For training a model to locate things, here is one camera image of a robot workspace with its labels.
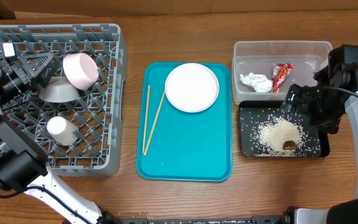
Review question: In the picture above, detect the grey bowl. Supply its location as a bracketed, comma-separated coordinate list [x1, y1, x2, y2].
[39, 77, 80, 103]

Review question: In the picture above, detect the red snack wrapper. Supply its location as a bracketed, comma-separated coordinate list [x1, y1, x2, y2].
[272, 63, 294, 93]

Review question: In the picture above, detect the white paper cup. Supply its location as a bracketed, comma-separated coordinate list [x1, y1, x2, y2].
[47, 116, 78, 146]

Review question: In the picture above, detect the white tissue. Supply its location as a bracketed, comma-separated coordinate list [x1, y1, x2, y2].
[240, 72, 273, 93]

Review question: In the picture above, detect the wooden chopstick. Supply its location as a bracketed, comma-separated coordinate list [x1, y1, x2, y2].
[144, 90, 165, 156]
[142, 85, 150, 154]

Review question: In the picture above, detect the large white plate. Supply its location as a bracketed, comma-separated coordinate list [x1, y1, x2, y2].
[165, 63, 219, 113]

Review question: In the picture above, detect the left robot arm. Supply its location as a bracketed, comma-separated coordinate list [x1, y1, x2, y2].
[0, 53, 116, 223]

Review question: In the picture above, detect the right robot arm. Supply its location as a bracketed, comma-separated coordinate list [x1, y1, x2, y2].
[281, 62, 358, 224]

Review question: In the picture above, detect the black food waste tray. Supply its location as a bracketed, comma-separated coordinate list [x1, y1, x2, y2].
[238, 100, 331, 158]

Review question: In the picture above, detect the clear plastic waste bin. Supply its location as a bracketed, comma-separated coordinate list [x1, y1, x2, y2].
[232, 40, 333, 104]

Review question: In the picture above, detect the brown food scrap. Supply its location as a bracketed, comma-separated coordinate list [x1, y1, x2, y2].
[283, 141, 298, 151]

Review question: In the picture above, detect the spilled rice pile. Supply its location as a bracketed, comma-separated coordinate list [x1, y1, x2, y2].
[241, 107, 321, 157]

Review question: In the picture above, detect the grey plastic dish rack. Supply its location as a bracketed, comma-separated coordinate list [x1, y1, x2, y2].
[0, 24, 128, 176]

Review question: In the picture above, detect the teal plastic tray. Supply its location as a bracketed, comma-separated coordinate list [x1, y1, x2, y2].
[136, 62, 232, 182]

